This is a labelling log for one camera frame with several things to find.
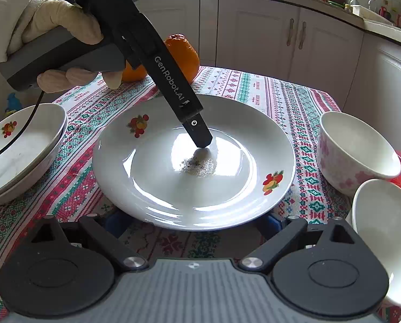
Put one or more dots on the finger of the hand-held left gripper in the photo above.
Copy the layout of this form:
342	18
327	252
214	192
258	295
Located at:
198	131

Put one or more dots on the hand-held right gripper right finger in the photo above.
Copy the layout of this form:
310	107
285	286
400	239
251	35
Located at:
271	224

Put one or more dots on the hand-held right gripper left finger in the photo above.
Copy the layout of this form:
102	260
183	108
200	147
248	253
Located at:
116	223

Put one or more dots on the white fruit print plate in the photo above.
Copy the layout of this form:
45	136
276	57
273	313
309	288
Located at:
5	197
25	154
160	188

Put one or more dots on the white floral bowl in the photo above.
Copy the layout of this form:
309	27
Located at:
385	228
355	148

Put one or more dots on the person's left forearm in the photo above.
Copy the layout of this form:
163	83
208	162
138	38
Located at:
5	23

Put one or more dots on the person's left hand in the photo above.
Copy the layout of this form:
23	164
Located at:
59	15

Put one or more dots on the orange with leaf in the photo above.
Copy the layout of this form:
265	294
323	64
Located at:
133	74

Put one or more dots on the bumpy orange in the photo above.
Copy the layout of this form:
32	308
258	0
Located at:
183	57

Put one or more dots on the patterned tablecloth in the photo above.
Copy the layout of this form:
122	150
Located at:
288	114

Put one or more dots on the blue plastic jug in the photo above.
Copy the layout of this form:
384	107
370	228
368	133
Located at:
13	102

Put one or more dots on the white plastic tray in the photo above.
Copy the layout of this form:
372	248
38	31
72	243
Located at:
368	14

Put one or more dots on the clear plastic bottle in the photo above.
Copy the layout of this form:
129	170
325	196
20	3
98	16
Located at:
372	3

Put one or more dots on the red bottle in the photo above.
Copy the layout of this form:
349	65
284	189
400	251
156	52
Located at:
385	11

